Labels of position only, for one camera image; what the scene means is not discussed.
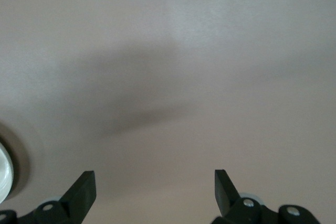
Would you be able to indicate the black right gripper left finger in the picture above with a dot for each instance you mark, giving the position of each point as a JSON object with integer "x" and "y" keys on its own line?
{"x": 76, "y": 203}

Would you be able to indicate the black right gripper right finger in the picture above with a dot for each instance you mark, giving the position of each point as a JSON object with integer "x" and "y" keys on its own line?
{"x": 231, "y": 208}

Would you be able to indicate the beige plate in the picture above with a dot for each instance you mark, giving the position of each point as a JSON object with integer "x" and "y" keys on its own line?
{"x": 4, "y": 174}

